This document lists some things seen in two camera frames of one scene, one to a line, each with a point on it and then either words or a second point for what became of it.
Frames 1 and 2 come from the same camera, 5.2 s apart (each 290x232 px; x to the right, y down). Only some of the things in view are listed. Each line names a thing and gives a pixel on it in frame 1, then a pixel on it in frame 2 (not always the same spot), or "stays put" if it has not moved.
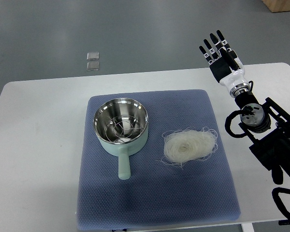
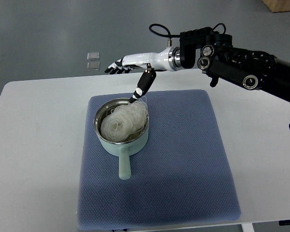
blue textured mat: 156,193 stays put
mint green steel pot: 122,124 stays put
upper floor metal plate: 93,56 stays put
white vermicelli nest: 185,145 -> 122,123
